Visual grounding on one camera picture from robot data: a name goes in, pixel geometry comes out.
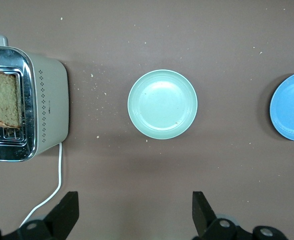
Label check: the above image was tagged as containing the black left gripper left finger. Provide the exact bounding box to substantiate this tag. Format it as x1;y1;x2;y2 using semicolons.
0;191;79;240

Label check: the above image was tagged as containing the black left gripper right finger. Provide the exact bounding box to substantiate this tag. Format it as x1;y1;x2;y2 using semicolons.
192;191;289;240

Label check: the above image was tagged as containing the brown bread slice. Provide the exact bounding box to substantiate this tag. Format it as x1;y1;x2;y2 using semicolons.
0;71;22;130

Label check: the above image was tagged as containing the mint green plate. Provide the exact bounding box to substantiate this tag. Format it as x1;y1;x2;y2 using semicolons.
127;69;199;140

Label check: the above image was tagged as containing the blue plate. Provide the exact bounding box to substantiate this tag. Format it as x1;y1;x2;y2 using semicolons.
270;70;294;142

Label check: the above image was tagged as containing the beige and chrome toaster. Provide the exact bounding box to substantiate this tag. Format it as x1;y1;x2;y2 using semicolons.
0;35;70;163

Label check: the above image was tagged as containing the white toaster power cable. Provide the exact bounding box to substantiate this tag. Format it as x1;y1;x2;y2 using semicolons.
19;142;63;229

